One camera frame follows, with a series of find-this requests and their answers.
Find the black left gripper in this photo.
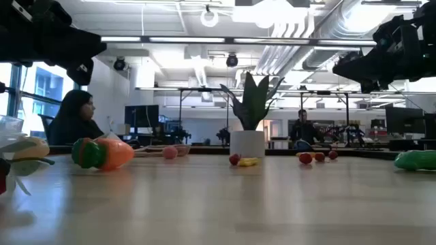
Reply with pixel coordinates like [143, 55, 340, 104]
[13, 0, 107, 86]

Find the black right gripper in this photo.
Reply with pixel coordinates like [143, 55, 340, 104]
[332, 15, 436, 95]

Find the green toy pea pod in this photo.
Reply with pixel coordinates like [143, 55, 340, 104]
[394, 150, 436, 172]

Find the orange toy carrot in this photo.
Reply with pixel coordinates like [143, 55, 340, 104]
[71, 137, 135, 171]

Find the beige toy fruit with leaves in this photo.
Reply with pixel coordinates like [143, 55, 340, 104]
[0, 135, 55, 178]

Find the pink round toy fruit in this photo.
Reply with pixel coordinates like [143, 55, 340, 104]
[162, 146, 178, 160]

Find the small yellow toy pepper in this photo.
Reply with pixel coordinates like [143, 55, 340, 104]
[238, 157, 260, 167]

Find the large black computer monitor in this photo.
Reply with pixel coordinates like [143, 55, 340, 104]
[385, 106, 425, 135]

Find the seated person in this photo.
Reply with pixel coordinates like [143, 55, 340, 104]
[47, 89, 105, 146]

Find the black monitor at room edge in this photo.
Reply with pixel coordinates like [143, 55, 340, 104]
[424, 113, 436, 140]

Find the person at distant workbench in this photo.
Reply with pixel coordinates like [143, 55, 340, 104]
[289, 108, 324, 146]

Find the green potted plant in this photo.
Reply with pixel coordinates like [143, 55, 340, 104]
[219, 71, 285, 132]

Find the white plant pot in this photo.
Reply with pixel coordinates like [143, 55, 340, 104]
[230, 130, 266, 159]

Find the black overhead beam with lights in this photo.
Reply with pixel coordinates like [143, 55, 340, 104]
[100, 35, 377, 48]

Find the silver ceiling duct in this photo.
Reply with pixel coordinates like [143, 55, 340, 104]
[301, 0, 403, 71]

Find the white ring ceiling lamp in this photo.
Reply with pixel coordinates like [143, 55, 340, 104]
[200, 8, 219, 28]

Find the black aluminium table frame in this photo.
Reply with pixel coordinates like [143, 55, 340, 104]
[49, 145, 401, 161]

